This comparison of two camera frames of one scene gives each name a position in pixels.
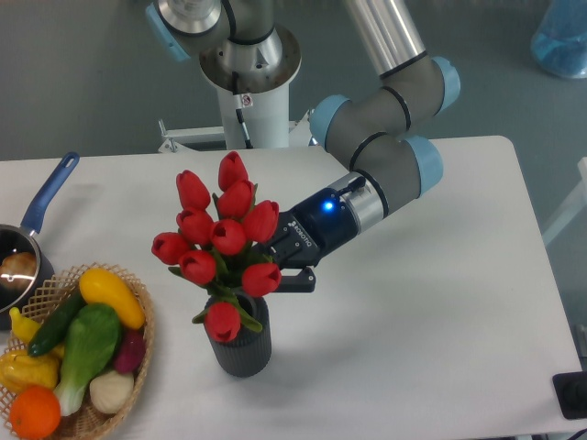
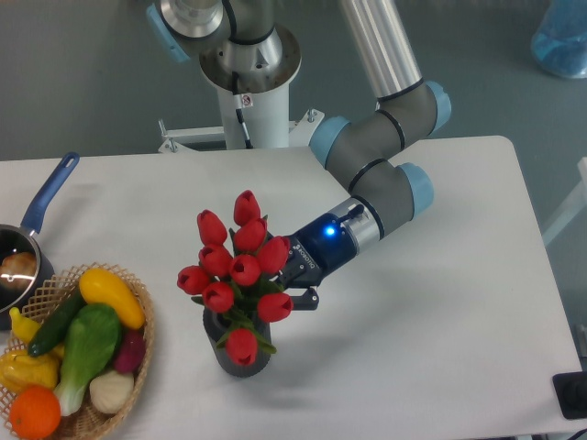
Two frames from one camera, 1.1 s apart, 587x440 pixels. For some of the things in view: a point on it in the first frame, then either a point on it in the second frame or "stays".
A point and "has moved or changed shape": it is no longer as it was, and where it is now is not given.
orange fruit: (35, 412) stays
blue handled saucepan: (25, 268) stays
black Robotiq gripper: (319, 225) → (321, 247)
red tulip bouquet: (221, 246) has moved or changed shape
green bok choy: (90, 343) stays
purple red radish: (131, 351) stays
